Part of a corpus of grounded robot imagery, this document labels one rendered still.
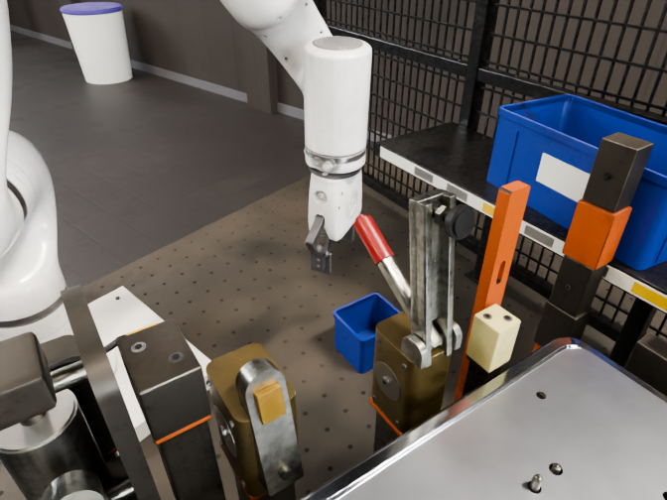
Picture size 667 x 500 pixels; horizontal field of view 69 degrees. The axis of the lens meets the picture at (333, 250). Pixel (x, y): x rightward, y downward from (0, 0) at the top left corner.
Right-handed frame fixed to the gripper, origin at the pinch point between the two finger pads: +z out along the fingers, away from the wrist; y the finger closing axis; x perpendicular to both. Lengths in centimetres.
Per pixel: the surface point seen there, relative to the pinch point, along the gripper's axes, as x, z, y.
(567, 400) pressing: -34.9, -5.0, -18.6
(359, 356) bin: -5.9, 22.6, -0.4
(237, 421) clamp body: -8.5, -11.9, -38.5
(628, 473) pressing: -40.3, -5.5, -25.0
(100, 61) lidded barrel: 388, 104, 302
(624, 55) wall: -54, 22, 235
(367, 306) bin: -2.9, 21.1, 11.1
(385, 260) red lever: -13.9, -16.0, -18.3
